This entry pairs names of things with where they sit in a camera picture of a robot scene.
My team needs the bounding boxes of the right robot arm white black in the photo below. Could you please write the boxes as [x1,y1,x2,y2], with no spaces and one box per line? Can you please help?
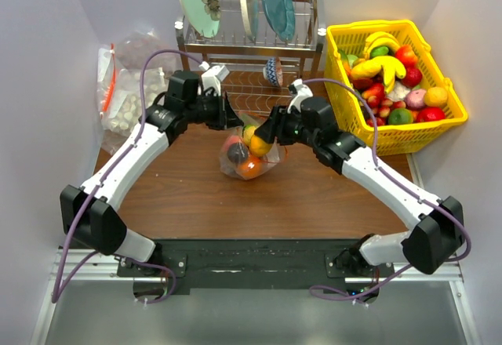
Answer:
[255,96,466,277]

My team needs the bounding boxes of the yellow banana bunch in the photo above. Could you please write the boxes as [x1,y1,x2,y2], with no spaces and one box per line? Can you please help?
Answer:
[349,31,406,94]

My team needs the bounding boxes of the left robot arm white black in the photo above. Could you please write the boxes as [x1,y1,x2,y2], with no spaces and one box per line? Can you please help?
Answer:
[60,65,242,276]

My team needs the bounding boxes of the teal blue plate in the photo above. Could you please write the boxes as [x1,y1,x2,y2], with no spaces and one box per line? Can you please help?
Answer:
[262,0,296,43]

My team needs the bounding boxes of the pink yellow peach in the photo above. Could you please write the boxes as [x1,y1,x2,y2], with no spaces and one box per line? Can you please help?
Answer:
[222,135,241,151]

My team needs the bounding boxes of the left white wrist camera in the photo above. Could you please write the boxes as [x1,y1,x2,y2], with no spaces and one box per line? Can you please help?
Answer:
[198,61,230,96]

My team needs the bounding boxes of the clear orange-zipper zip bag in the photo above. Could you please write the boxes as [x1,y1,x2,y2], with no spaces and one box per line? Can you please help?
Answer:
[219,111,287,180]

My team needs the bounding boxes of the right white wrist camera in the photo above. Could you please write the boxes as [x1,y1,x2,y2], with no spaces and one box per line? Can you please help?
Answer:
[286,78,313,114]

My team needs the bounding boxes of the cream white plate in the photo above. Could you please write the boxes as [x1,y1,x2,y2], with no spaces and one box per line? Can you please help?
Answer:
[239,0,258,43]

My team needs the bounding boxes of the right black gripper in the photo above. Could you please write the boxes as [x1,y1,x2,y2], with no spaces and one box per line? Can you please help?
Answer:
[256,104,319,148]

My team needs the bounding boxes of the dark purple plum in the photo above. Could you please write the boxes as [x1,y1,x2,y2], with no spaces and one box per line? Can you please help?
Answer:
[226,142,249,165]

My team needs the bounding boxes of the zip bag with white pieces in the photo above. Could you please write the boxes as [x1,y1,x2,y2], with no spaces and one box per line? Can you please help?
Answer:
[96,45,169,156]

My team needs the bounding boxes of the blue patterned bowl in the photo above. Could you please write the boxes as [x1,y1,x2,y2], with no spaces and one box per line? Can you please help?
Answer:
[263,57,283,87]

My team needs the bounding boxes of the metal dish rack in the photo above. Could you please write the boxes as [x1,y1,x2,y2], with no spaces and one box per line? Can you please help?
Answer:
[174,0,326,117]

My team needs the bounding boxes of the green lime in basket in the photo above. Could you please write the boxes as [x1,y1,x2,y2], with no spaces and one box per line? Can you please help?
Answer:
[387,108,414,125]

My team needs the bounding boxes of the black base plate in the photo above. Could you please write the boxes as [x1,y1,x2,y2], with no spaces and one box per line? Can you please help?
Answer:
[117,239,394,295]

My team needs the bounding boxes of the aluminium frame rail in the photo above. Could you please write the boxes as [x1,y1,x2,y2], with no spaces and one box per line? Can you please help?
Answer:
[29,245,122,345]

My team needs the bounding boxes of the yellow plastic basket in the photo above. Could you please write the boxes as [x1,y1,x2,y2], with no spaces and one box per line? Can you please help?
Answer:
[324,20,467,155]

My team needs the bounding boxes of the white garlic bulb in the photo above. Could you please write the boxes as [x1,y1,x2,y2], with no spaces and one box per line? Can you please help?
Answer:
[387,82,411,102]

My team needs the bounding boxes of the red tomato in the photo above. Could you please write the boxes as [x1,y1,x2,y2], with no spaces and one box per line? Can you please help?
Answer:
[394,45,418,68]

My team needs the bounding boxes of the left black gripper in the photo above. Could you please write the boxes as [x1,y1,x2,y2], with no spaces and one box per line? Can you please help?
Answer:
[185,89,244,131]

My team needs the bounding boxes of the red small apple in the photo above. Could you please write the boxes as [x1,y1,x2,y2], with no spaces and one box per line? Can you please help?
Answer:
[401,67,423,89]

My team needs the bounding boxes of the yellow lemon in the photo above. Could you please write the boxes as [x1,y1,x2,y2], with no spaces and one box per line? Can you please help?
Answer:
[424,86,449,107]

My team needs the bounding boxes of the orange fruit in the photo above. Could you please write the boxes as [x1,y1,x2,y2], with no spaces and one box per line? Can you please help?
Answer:
[236,155,263,180]

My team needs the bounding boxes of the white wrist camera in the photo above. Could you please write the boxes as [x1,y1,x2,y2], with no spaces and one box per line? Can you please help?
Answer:
[286,78,313,114]
[198,61,230,96]

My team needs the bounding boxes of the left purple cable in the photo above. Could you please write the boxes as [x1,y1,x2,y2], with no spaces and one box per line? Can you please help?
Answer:
[50,49,207,303]

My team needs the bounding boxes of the purple sweet potato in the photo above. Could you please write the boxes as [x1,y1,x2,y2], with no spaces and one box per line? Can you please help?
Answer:
[405,89,427,111]

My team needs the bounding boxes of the yellow mango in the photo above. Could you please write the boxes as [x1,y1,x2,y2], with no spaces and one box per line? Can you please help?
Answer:
[249,135,273,158]

